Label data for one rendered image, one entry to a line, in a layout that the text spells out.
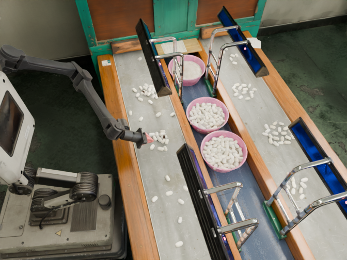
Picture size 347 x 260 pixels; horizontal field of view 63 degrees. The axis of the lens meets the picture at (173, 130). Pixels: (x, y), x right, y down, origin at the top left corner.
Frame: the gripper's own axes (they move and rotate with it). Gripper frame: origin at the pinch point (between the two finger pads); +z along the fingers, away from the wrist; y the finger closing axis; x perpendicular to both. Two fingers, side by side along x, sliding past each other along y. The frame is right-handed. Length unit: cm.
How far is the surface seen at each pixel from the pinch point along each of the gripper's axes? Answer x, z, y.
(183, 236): 5, 7, -52
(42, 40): 81, -29, 177
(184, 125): -9.4, 20.5, 9.6
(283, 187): -42, 30, -49
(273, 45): -50, 191, 150
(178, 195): 2.6, 10.2, -31.7
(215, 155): -15.1, 31.0, -14.3
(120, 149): 15.8, -10.4, 3.0
